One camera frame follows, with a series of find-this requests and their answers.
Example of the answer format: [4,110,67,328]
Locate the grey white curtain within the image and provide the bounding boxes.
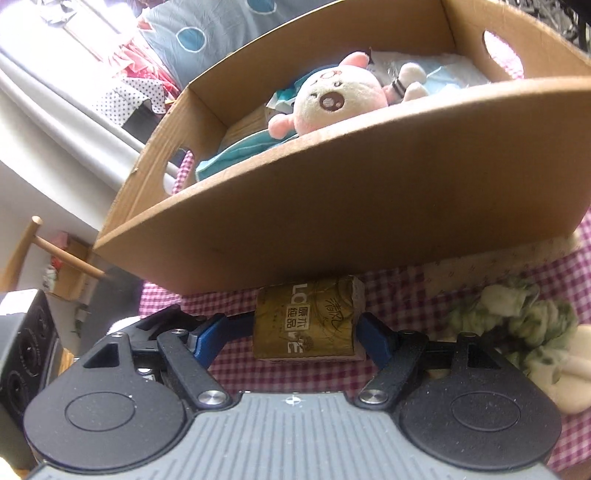
[1,1,166,189]

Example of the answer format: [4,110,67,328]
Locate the blue blanket with circles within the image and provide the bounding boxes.
[138,0,325,89]

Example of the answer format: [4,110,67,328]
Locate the red pink hanging cloth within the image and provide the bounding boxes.
[107,40,180,98]

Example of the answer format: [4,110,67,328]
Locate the pink white checkered cloth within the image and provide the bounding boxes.
[138,151,591,474]

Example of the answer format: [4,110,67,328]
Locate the wooden chair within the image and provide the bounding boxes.
[1,216,106,302]

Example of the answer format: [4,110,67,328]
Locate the cream plush toy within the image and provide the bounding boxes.
[523,325,591,415]

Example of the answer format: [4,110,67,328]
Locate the white dotted cloth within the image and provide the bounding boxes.
[91,77,168,127]

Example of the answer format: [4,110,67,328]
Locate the pink white plush toy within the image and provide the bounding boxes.
[267,52,429,139]

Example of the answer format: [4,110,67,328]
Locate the teal cloth in box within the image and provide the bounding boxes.
[195,73,311,181]

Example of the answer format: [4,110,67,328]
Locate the green white scrunchie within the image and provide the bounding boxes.
[446,277,579,370]

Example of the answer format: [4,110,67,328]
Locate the brown cardboard box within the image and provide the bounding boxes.
[94,1,590,295]

